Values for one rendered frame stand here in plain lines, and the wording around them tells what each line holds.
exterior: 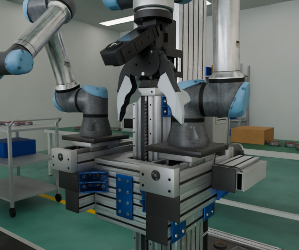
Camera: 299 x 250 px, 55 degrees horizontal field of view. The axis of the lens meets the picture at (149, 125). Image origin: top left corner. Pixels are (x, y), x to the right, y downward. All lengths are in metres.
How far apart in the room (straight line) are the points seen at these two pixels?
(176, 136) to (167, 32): 0.51
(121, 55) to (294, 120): 6.56
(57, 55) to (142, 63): 0.86
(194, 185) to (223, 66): 0.40
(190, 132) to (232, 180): 0.23
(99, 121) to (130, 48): 0.87
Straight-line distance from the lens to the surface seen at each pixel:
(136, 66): 0.54
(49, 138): 4.83
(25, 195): 3.45
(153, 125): 1.21
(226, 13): 0.98
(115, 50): 0.46
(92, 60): 8.42
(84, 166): 1.27
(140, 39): 0.50
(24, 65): 0.99
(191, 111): 1.00
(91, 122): 1.32
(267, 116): 7.05
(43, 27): 1.12
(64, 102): 1.40
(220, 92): 0.95
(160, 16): 0.53
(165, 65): 0.50
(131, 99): 0.59
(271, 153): 2.79
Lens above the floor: 1.20
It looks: 5 degrees down
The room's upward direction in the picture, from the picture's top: straight up
